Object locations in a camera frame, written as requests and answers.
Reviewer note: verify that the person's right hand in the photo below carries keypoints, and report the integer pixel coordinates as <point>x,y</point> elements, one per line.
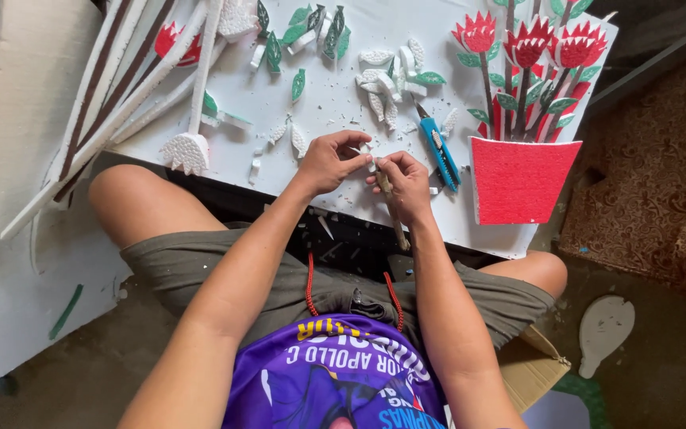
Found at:
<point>408,188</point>

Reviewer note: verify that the person's left hand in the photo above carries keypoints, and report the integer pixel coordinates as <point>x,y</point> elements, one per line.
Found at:
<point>325,164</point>

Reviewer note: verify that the small white foam piece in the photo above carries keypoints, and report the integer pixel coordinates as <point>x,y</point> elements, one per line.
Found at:
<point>368,150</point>

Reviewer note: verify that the single white foam leaf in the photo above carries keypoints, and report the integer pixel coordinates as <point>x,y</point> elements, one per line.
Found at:
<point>450,121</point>
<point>277,132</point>
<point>299,142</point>

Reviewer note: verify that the blue utility knife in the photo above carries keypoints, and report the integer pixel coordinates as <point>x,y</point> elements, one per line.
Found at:
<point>440,154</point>

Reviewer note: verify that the large white foam work board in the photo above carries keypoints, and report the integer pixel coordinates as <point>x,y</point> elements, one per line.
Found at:
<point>331,101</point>

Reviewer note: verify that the white foam scrap strip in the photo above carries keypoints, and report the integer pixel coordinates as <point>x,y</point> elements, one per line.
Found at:
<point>254,168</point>

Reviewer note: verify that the single green foam leaf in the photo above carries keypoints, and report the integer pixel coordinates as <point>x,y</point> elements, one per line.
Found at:
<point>298,84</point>
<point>431,78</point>

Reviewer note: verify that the pile of white foam leaves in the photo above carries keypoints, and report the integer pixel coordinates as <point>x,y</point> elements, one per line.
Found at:
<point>387,83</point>

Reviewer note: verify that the red foam tulip pot decoration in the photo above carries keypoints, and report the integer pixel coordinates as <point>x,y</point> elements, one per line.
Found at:
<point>521,173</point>

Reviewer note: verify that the green leaf on white strip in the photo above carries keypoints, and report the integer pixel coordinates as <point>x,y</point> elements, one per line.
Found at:
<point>221,113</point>

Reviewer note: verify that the group of green foam leaves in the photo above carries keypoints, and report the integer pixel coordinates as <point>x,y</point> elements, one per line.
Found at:
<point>319,30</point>

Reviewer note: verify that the white foam tulip with stem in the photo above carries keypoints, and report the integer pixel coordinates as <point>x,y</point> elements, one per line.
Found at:
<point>188,152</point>

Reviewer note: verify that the person's right leg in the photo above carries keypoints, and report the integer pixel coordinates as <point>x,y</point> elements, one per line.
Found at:
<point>533,271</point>

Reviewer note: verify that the person's leg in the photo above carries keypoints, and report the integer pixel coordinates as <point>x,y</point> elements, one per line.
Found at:
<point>146,202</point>
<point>533,271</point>

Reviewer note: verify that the olive green shorts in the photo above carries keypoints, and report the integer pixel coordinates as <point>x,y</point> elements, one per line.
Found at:
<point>200,262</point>

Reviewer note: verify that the white foam tulip head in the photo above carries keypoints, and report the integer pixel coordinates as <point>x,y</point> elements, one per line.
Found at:
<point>237,19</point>

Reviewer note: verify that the person's left leg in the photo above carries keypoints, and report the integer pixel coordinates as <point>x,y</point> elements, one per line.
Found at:
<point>146,202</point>

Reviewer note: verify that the red foam tulip head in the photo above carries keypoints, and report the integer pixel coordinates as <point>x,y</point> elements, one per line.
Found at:
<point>173,41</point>

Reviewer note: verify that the purple printed shirt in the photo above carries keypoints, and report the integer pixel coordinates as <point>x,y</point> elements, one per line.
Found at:
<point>331,381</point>

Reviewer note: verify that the brown cardboard box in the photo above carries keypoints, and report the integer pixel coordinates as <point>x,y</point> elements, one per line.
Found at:
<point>530,366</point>

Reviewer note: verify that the bundle of striped foam stems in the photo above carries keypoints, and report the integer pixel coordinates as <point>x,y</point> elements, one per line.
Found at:
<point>99,113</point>

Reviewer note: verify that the white foam tulip cutout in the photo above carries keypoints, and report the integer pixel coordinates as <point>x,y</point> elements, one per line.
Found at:
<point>602,331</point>

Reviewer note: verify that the brown patterned sofa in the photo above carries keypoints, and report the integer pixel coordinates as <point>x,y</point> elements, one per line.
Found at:
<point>652,179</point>

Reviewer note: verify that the green patterned sheet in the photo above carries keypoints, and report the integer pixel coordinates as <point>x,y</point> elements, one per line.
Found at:
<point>587,393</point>

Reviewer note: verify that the grey metal bar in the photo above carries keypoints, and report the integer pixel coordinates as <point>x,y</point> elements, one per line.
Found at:
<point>655,65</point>

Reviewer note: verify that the green foam strip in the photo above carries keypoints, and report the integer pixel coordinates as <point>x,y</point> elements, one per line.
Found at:
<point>66,311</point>

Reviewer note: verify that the big white foam sheet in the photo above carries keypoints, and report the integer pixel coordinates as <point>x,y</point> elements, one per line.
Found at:
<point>15,179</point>

